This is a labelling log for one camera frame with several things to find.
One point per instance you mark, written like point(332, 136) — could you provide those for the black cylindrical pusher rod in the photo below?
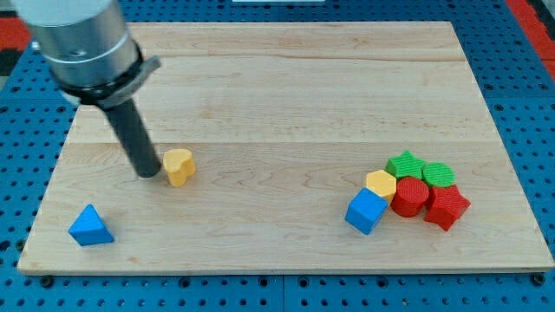
point(130, 130)

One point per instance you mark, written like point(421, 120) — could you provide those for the grey end effector flange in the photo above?
point(115, 91)

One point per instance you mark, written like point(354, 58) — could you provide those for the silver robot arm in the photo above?
point(95, 61)

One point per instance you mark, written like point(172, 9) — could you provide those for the yellow heart block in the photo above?
point(179, 165)

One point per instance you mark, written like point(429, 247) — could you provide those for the blue triangle block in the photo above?
point(89, 229)

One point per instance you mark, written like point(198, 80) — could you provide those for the wooden board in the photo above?
point(285, 120)

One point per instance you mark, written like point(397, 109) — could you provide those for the blue cube block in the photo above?
point(365, 210)

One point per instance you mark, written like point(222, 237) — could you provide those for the yellow hexagon block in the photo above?
point(382, 184)

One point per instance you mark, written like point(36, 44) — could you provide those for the green star block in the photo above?
point(405, 165)

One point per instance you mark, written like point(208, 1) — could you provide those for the red cylinder block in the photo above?
point(410, 197)

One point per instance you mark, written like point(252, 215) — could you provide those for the green cylinder block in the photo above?
point(438, 174)

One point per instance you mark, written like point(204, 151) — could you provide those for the red star block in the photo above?
point(445, 206)

